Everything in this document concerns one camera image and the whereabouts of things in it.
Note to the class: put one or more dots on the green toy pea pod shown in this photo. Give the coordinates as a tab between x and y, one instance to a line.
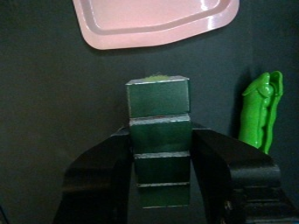
259	113

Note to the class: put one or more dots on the pink plastic plate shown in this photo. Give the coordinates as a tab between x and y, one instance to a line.
155	20

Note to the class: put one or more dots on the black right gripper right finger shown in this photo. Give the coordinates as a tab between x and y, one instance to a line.
234	175

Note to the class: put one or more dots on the dark green toy sushi roll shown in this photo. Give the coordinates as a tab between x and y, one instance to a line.
160	140

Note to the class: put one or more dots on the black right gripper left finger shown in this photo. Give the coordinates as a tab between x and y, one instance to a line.
97	178

